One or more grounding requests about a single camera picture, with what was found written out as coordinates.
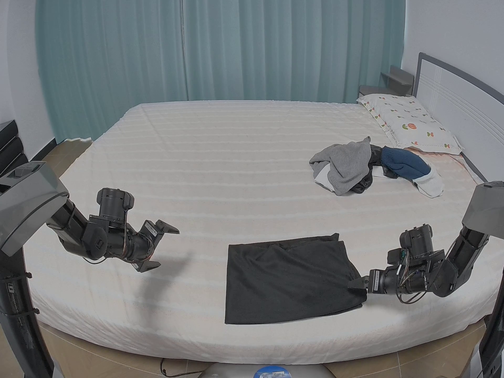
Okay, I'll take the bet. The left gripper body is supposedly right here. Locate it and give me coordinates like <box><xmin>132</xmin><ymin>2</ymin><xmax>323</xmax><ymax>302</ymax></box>
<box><xmin>126</xmin><ymin>220</ymin><xmax>165</xmax><ymax>271</ymax></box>

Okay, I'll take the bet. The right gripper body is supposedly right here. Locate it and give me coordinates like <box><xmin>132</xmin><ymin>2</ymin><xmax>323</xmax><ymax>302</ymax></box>
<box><xmin>367</xmin><ymin>268</ymin><xmax>399</xmax><ymax>295</ymax></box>

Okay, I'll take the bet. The black T-shirt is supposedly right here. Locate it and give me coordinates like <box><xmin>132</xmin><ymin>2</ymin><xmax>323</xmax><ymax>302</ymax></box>
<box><xmin>224</xmin><ymin>233</ymin><xmax>369</xmax><ymax>325</ymax></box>

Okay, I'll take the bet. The bed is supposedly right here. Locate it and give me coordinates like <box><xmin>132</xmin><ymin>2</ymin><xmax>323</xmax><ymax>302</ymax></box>
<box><xmin>24</xmin><ymin>52</ymin><xmax>504</xmax><ymax>365</ymax></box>

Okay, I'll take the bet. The black shiny garment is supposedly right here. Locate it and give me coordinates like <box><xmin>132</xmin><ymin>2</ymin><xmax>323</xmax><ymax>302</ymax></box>
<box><xmin>350</xmin><ymin>145</ymin><xmax>398</xmax><ymax>194</ymax></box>

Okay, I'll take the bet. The blue and white garment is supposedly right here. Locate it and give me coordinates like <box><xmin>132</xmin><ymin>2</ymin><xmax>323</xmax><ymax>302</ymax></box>
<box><xmin>381</xmin><ymin>146</ymin><xmax>445</xmax><ymax>198</ymax></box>

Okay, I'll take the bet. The grey garment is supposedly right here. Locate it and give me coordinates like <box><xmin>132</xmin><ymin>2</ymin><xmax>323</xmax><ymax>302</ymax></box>
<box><xmin>309</xmin><ymin>136</ymin><xmax>372</xmax><ymax>196</ymax></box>

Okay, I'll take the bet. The white printed pillow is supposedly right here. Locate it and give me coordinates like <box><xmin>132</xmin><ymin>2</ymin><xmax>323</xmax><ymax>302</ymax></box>
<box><xmin>356</xmin><ymin>94</ymin><xmax>464</xmax><ymax>156</ymax></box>

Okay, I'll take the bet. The black chest of drawers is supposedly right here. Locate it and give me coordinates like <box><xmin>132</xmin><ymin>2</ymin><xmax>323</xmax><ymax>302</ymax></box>
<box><xmin>0</xmin><ymin>120</ymin><xmax>29</xmax><ymax>176</ymax></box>

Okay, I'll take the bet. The blue-green curtain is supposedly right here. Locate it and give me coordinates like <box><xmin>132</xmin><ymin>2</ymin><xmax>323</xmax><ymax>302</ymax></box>
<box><xmin>183</xmin><ymin>0</ymin><xmax>406</xmax><ymax>103</ymax></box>
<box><xmin>35</xmin><ymin>0</ymin><xmax>187</xmax><ymax>143</ymax></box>

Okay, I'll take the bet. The grey bedside table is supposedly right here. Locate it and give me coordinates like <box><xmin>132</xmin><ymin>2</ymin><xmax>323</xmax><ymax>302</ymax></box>
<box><xmin>358</xmin><ymin>65</ymin><xmax>415</xmax><ymax>97</ymax></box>

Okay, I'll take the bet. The black cable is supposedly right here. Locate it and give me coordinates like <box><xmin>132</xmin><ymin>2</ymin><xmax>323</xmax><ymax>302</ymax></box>
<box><xmin>159</xmin><ymin>359</ymin><xmax>205</xmax><ymax>378</ymax></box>

